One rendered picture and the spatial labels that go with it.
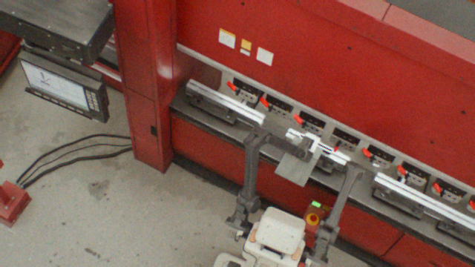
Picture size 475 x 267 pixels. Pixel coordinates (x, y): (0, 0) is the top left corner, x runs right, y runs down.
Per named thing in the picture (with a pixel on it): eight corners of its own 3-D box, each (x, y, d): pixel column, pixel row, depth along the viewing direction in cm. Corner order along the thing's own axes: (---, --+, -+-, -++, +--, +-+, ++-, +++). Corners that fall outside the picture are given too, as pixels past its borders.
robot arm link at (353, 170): (348, 155, 338) (367, 163, 336) (346, 159, 351) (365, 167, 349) (313, 237, 332) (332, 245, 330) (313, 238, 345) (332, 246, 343)
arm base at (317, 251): (303, 256, 332) (326, 266, 331) (309, 242, 331) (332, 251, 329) (305, 251, 341) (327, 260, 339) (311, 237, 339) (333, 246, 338)
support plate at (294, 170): (274, 173, 375) (274, 172, 374) (294, 136, 386) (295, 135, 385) (303, 188, 372) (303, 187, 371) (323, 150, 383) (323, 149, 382)
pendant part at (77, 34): (26, 96, 372) (-15, 4, 296) (48, 63, 383) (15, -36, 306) (107, 131, 366) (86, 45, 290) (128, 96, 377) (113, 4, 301)
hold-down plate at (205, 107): (188, 104, 403) (188, 101, 400) (192, 97, 405) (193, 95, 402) (232, 126, 398) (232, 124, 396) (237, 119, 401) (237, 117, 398)
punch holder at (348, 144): (328, 141, 365) (334, 127, 350) (335, 128, 369) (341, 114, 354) (353, 153, 363) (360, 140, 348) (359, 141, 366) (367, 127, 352)
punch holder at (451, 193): (430, 191, 356) (440, 179, 341) (435, 178, 360) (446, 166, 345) (456, 204, 354) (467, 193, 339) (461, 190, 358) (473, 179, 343)
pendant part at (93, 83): (30, 93, 358) (15, 56, 325) (42, 76, 363) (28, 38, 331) (105, 124, 353) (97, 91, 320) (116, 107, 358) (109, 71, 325)
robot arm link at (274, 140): (249, 134, 325) (266, 143, 319) (254, 124, 324) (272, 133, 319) (288, 153, 361) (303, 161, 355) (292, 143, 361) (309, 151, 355)
